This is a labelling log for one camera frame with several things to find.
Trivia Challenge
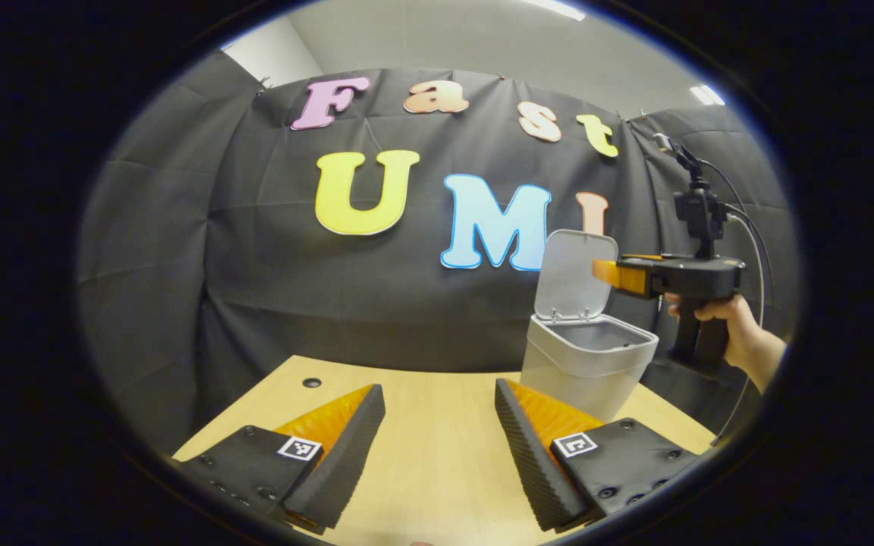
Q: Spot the wooden desktop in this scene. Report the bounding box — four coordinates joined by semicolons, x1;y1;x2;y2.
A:
171;355;718;546

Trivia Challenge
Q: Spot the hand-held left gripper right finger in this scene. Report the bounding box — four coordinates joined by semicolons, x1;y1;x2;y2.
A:
494;378;700;533

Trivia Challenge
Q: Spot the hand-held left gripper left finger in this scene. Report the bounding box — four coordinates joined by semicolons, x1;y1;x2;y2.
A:
179;383;386;532

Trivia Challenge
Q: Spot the black cable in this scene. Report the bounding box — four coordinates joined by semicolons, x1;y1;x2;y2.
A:
710;203;768;448
699;158;777;319

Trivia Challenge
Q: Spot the large ceiling light panel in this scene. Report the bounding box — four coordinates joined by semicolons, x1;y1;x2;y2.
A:
520;0;586;22

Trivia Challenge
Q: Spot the grey desktop garbage bin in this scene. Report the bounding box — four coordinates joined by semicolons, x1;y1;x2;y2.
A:
519;229;660;423

